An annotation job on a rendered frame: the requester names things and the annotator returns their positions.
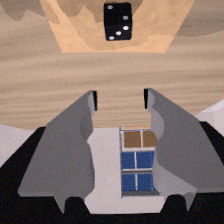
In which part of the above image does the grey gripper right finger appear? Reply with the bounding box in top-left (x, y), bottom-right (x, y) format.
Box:
top-left (144, 88), bottom-right (224, 217)

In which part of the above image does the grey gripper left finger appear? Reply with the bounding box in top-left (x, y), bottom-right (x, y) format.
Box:
top-left (0, 90), bottom-right (97, 224)

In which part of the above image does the black die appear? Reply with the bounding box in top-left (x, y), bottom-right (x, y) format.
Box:
top-left (104, 3), bottom-right (133, 41)

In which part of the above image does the tan flat mat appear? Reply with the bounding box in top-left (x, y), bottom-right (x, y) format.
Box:
top-left (39, 0), bottom-right (195, 53)

